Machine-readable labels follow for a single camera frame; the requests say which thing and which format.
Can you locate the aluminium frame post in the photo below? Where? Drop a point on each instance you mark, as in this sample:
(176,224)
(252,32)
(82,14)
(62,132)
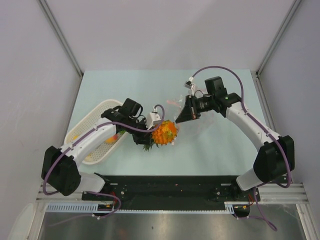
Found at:
(279,35)
(49,15)

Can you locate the toy peach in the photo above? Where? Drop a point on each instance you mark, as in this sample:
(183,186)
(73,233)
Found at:
(112,139)

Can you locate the white slotted cable duct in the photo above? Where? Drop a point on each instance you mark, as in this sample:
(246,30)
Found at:
(103,209)

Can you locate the left aluminium frame post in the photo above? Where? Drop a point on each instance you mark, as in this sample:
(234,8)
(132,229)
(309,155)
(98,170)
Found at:
(49,15)

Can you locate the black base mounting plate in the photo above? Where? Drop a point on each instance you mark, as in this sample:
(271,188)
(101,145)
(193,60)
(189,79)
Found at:
(172,191)

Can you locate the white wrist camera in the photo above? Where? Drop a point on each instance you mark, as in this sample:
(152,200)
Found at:
(153,119)
(192,88)

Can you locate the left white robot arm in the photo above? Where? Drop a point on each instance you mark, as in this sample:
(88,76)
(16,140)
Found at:
(60,169)

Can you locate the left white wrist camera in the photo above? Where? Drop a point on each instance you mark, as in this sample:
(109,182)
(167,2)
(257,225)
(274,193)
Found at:
(153,119)

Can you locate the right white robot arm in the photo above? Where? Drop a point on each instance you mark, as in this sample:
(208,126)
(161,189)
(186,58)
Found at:
(275,153)

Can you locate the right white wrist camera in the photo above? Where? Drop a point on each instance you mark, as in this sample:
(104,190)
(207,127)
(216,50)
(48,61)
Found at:
(192,88)

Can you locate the white perforated plastic basket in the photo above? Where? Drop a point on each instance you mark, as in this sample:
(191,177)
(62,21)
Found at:
(90,147)

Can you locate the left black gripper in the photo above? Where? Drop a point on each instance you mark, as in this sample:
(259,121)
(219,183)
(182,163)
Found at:
(144,138)

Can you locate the clear zip top bag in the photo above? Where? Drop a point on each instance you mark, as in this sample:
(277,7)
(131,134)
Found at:
(188,127)

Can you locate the right aluminium frame post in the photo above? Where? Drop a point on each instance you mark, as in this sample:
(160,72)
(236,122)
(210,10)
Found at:
(279,35)

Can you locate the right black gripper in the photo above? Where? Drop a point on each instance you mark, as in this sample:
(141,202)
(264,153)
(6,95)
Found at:
(190,111)

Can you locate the orange toy pineapple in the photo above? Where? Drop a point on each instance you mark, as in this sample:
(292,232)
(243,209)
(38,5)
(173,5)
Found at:
(165,134)

